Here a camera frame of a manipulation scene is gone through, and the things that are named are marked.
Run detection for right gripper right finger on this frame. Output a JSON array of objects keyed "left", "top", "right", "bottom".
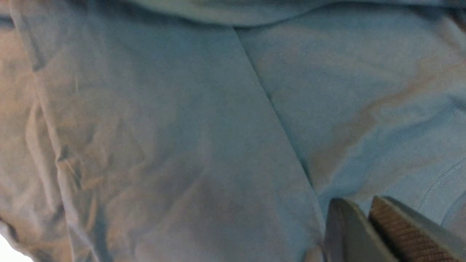
[{"left": 368, "top": 196, "right": 466, "bottom": 262}]

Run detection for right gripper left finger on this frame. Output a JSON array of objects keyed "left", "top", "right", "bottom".
[{"left": 323, "top": 198, "right": 398, "bottom": 262}]

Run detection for gray long sleeve shirt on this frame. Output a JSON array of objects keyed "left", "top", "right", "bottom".
[{"left": 1, "top": 0, "right": 465, "bottom": 262}]

